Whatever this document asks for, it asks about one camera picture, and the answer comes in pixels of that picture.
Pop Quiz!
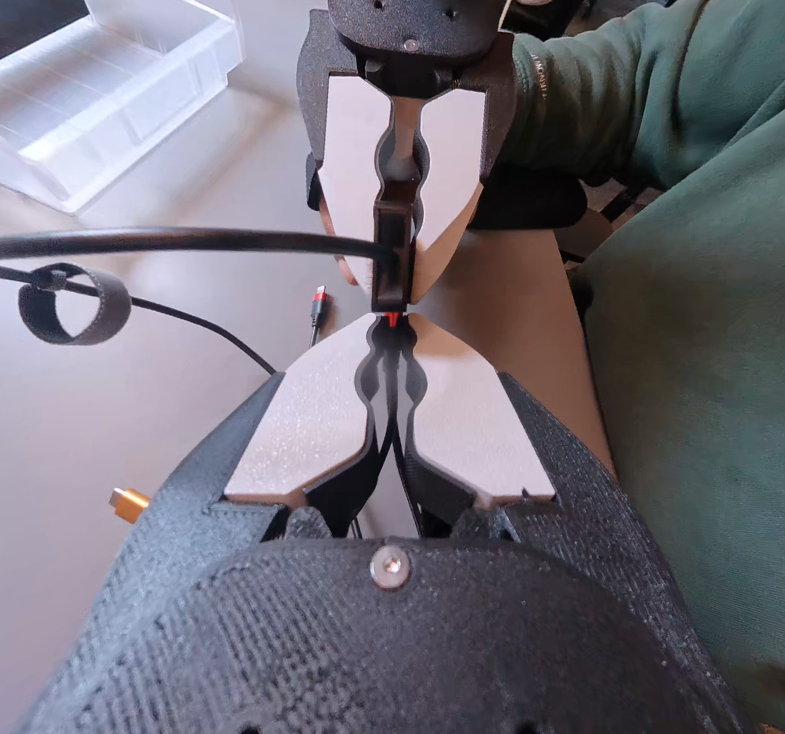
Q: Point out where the black rubber power cable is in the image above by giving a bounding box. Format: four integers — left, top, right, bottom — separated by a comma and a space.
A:
0, 227, 402, 376

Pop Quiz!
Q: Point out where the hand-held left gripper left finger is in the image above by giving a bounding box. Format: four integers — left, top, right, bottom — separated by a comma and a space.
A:
224, 314, 380, 503

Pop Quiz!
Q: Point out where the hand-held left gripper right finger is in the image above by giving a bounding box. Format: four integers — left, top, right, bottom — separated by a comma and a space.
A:
400, 312, 557, 509

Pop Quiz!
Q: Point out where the black velcro cable strap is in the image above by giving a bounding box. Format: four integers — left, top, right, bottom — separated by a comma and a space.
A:
17, 263, 132, 345

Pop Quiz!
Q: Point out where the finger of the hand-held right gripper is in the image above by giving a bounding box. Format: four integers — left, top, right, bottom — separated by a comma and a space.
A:
318, 72, 396, 294
408, 90, 489, 307

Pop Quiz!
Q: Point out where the black cable with red end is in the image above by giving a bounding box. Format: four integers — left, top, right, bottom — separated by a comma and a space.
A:
308, 285, 430, 540

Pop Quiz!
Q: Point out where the orange plug braided usb cable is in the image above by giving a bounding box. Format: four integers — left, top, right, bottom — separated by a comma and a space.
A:
109, 487, 152, 523

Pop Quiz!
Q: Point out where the clear plastic bin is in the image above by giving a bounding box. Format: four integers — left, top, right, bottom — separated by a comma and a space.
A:
0, 0, 244, 215

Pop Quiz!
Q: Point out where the person's right hand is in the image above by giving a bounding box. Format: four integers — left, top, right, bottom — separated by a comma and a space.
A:
319, 200, 364, 287

